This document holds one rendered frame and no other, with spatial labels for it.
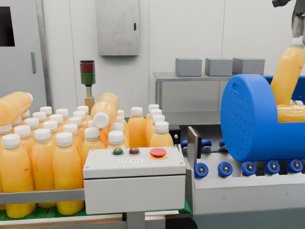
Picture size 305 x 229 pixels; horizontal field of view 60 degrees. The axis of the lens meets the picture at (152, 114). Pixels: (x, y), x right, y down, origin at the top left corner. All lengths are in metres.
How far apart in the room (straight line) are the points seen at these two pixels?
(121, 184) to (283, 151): 0.52
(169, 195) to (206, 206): 0.31
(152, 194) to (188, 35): 3.83
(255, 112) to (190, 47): 3.55
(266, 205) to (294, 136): 0.23
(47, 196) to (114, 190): 0.23
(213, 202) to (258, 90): 0.35
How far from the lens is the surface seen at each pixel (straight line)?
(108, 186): 0.54
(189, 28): 4.28
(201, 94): 4.41
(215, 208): 0.86
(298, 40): 0.95
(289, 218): 1.00
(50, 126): 0.80
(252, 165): 0.87
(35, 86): 4.46
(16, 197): 0.75
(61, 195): 0.72
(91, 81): 1.16
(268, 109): 0.80
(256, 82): 0.84
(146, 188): 0.54
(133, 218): 0.62
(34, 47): 4.40
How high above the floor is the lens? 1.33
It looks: 15 degrees down
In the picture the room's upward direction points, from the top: straight up
